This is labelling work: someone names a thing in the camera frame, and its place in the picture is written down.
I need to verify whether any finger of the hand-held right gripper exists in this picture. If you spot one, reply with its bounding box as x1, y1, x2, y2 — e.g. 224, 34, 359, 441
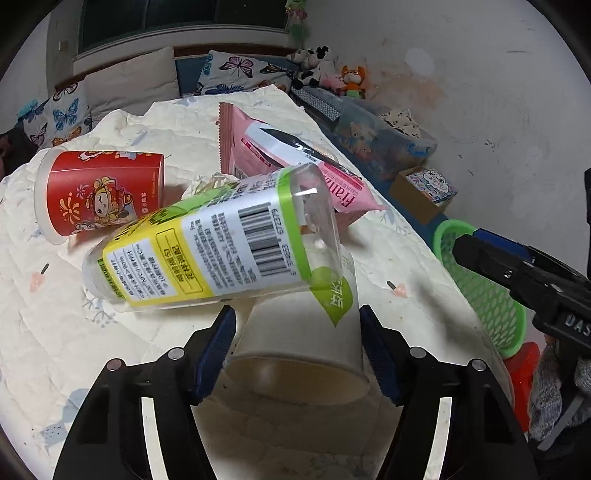
451, 234, 563, 308
471, 227, 583, 283

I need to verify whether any red cartoon paper cup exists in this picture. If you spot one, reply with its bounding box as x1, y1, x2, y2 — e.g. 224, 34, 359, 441
34, 148, 165, 244

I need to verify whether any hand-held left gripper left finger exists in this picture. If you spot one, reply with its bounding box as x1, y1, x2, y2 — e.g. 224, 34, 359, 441
52, 305, 238, 480

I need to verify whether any spotted white cloth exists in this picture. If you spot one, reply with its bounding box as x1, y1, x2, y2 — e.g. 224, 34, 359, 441
381, 108, 423, 139

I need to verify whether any long patterned box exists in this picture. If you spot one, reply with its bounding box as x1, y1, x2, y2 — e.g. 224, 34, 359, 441
288, 87, 345, 123

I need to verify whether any cow plush toy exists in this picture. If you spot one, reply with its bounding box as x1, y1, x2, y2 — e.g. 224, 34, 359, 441
293, 45, 340, 90

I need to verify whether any pink wafer packet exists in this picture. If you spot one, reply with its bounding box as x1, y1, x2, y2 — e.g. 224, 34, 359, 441
314, 159, 389, 227

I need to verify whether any colourful children's book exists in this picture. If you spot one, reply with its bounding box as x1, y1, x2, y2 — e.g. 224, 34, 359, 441
406, 168, 458, 206

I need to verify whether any beige pillow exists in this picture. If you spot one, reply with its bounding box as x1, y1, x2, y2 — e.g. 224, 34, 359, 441
83, 46, 181, 118

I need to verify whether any hanging flower decoration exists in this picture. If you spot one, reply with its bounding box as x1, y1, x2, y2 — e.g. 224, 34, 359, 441
284, 0, 310, 40

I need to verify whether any cardboard box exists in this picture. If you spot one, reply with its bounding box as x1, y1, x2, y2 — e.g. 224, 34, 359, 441
388, 166, 459, 227

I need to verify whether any orange fox plush toy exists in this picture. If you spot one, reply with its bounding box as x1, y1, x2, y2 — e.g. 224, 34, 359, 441
336, 65, 370, 100

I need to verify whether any red plastic stool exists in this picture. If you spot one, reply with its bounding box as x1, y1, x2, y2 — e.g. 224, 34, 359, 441
503, 342, 541, 435

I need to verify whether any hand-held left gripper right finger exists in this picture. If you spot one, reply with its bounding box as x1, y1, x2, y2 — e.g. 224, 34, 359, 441
359, 305, 539, 480

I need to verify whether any clear cup green yellow label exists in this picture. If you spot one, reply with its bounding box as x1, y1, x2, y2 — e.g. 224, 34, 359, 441
82, 162, 356, 328

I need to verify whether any pink zigzag-edged snack bag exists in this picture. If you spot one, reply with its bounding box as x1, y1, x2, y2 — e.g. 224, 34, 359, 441
218, 102, 342, 181

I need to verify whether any white paper cup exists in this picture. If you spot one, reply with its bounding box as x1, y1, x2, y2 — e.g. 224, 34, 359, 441
222, 251, 372, 407

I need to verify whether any dark clothes pile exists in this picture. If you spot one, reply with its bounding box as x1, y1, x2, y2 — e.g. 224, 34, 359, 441
0, 129, 28, 178

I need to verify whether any dark window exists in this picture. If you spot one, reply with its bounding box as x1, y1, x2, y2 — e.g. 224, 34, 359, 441
78, 0, 289, 56

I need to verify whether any green plastic basket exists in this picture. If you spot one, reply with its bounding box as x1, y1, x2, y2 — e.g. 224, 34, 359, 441
433, 219, 528, 360

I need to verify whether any white butterfly pillow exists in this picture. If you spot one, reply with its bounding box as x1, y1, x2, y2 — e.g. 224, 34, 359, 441
194, 50, 301, 97
25, 83, 95, 148

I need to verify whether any person's right hand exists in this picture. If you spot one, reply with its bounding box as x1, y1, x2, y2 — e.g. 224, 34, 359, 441
527, 343, 584, 443

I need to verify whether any clear plastic storage box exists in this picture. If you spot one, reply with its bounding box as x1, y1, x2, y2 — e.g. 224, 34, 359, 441
335, 99, 438, 183

